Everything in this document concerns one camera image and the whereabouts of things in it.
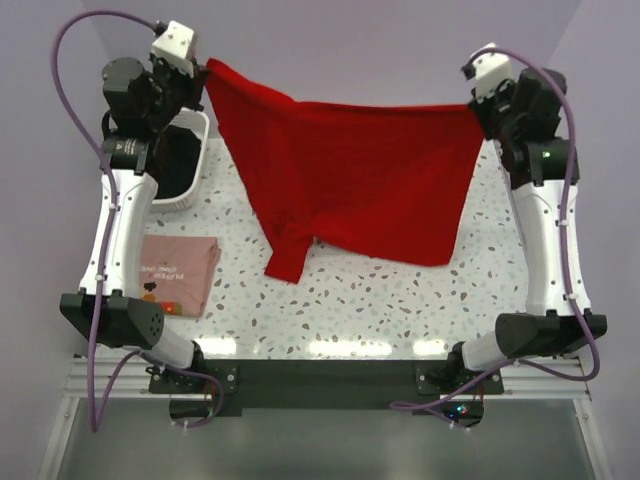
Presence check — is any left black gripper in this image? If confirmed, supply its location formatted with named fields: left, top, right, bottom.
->
left=147, top=51, right=210, bottom=131

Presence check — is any red t shirt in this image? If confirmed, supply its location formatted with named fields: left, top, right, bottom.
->
left=206, top=59, right=483, bottom=283

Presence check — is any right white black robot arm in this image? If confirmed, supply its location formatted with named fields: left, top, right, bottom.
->
left=445, top=68, right=607, bottom=393

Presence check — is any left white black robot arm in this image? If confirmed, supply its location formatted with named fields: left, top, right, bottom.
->
left=59, top=54, right=208, bottom=392

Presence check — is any white plastic laundry basket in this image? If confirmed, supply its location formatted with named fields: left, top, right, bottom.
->
left=151, top=108, right=210, bottom=213

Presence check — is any black garment in basket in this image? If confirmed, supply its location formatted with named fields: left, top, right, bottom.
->
left=156, top=125, right=202, bottom=200

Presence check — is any folded pink t shirt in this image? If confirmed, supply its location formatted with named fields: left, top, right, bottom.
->
left=139, top=235, right=221, bottom=318

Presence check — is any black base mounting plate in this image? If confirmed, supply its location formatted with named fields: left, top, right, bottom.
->
left=146, top=359, right=479, bottom=420

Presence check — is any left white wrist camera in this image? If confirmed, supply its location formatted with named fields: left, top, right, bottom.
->
left=150, top=21, right=198, bottom=78

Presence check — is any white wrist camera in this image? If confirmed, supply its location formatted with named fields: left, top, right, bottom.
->
left=150, top=21, right=198, bottom=78
left=461, top=51, right=512, bottom=103

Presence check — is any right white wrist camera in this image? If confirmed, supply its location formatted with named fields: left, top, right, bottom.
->
left=461, top=51, right=512, bottom=103

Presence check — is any aluminium front rail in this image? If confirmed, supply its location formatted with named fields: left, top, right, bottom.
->
left=63, top=357, right=591, bottom=401

